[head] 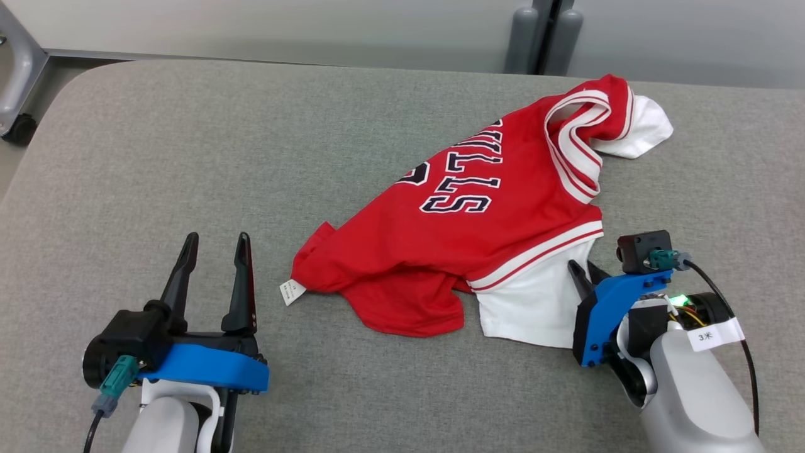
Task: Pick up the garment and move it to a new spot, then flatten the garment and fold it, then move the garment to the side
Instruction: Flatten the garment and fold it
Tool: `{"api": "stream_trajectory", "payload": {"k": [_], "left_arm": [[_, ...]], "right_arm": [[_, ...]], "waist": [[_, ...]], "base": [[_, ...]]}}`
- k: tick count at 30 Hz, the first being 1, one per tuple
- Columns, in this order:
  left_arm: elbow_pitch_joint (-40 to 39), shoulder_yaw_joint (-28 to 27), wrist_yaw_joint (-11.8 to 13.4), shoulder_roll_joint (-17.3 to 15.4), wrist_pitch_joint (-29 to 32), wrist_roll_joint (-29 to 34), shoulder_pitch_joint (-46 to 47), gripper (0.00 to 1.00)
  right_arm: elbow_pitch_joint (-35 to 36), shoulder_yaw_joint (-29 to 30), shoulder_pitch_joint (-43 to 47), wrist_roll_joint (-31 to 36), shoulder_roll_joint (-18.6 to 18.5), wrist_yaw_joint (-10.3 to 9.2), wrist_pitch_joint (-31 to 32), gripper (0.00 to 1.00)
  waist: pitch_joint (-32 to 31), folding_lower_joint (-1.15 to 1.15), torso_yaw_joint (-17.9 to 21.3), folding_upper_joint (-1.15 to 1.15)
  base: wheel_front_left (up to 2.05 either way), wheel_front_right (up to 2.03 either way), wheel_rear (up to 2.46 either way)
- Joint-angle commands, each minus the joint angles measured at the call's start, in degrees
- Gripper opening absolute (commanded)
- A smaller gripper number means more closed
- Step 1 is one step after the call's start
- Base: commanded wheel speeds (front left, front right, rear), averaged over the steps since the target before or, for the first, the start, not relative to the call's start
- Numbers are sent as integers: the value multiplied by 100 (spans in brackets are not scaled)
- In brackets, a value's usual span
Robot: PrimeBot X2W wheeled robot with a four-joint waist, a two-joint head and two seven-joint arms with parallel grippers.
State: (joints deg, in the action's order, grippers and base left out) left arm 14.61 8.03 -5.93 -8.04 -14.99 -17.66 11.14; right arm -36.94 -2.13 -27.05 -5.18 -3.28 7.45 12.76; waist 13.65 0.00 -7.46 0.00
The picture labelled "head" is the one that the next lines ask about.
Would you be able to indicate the grey metal frame with caster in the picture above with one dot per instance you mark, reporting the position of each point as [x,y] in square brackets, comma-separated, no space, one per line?
[22,63]

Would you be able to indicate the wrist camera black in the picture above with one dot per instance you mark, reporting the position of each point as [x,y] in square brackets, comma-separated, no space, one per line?
[135,336]
[641,248]

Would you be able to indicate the grey partition post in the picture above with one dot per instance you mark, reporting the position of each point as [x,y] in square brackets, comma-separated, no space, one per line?
[544,31]

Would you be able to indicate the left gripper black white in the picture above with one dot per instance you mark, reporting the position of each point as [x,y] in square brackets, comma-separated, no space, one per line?
[214,402]

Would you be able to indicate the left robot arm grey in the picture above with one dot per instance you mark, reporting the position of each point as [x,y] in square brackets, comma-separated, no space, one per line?
[160,431]

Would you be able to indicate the red basketball jersey white sleeves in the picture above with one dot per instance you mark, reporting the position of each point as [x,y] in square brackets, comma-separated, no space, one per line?
[478,239]

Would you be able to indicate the right blue camera mount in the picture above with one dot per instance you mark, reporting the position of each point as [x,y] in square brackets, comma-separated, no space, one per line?
[604,314]

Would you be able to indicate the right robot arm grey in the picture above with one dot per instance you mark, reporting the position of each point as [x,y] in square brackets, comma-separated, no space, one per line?
[698,402]

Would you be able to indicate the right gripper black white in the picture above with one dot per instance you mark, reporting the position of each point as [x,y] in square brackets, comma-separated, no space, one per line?
[641,333]

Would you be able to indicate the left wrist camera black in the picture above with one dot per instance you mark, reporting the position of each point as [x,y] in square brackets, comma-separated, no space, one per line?
[135,336]

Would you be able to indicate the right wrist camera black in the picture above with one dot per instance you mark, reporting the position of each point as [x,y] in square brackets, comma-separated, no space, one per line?
[641,248]

